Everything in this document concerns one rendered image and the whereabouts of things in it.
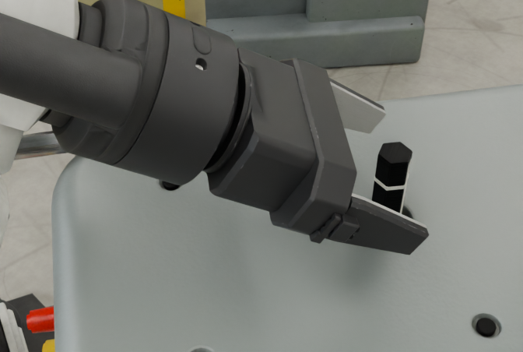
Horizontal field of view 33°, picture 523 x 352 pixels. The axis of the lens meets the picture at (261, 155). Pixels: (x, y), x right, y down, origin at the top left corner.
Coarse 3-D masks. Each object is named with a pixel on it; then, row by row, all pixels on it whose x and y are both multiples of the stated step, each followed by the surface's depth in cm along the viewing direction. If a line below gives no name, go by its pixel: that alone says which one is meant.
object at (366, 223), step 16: (352, 208) 48; (368, 208) 48; (384, 208) 49; (352, 224) 48; (368, 224) 49; (384, 224) 49; (400, 224) 50; (416, 224) 50; (336, 240) 48; (352, 240) 50; (368, 240) 50; (384, 240) 50; (400, 240) 50; (416, 240) 51
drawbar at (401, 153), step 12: (384, 144) 54; (396, 144) 54; (384, 156) 53; (396, 156) 53; (408, 156) 53; (384, 168) 54; (396, 168) 53; (384, 180) 54; (396, 180) 54; (384, 192) 55; (396, 192) 55; (384, 204) 56; (396, 204) 56
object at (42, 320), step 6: (30, 312) 74; (36, 312) 74; (42, 312) 74; (48, 312) 74; (30, 318) 74; (36, 318) 74; (42, 318) 74; (48, 318) 74; (30, 324) 74; (36, 324) 74; (42, 324) 74; (48, 324) 74; (36, 330) 74; (42, 330) 74; (48, 330) 74
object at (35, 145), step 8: (24, 136) 62; (32, 136) 62; (40, 136) 62; (48, 136) 62; (24, 144) 62; (32, 144) 62; (40, 144) 62; (48, 144) 62; (56, 144) 62; (16, 152) 61; (24, 152) 61; (32, 152) 61; (40, 152) 61; (48, 152) 62; (56, 152) 62; (64, 152) 62
